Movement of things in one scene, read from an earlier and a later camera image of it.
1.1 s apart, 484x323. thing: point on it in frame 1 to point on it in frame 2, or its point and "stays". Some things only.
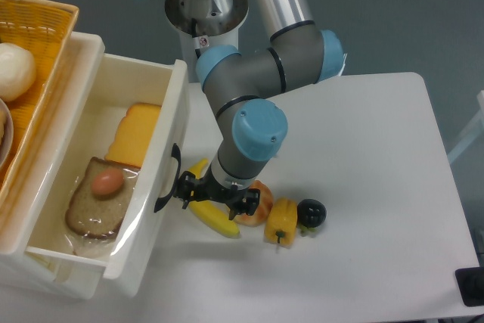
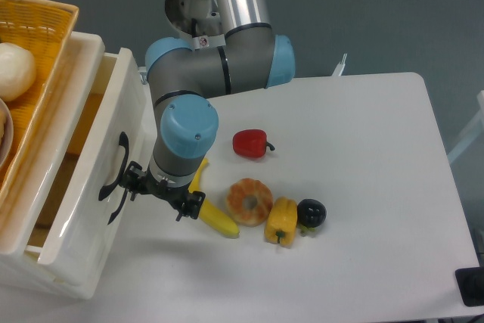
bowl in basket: [7, 133] stays
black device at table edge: [470, 284] stays
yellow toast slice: [132, 134] to [93, 104]
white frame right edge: [472, 134] stays
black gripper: [240, 201] to [183, 199]
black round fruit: [311, 213] stays
